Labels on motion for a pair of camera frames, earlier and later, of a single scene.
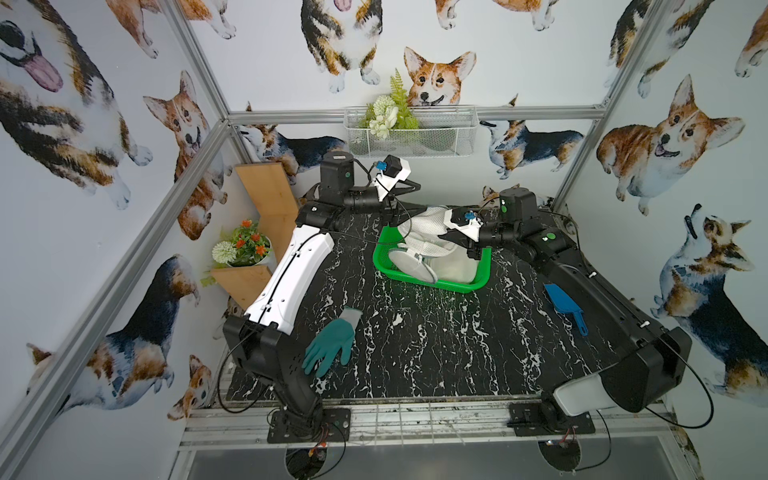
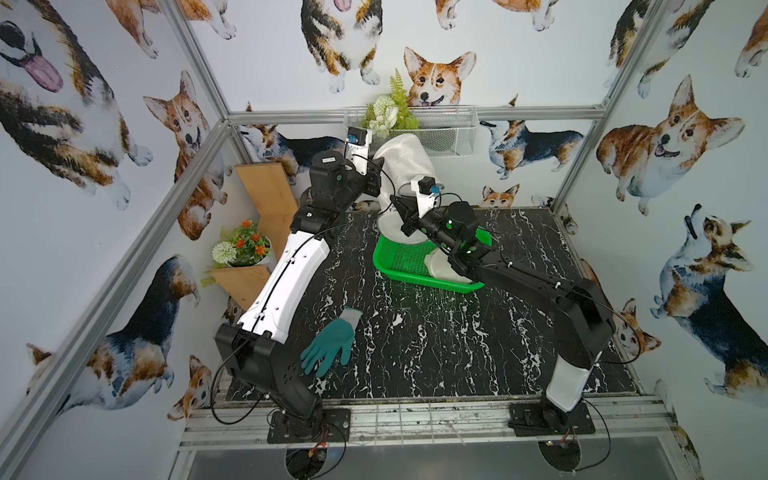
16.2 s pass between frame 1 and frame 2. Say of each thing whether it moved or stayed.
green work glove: stayed
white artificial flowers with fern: stayed
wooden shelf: stayed
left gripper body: moved
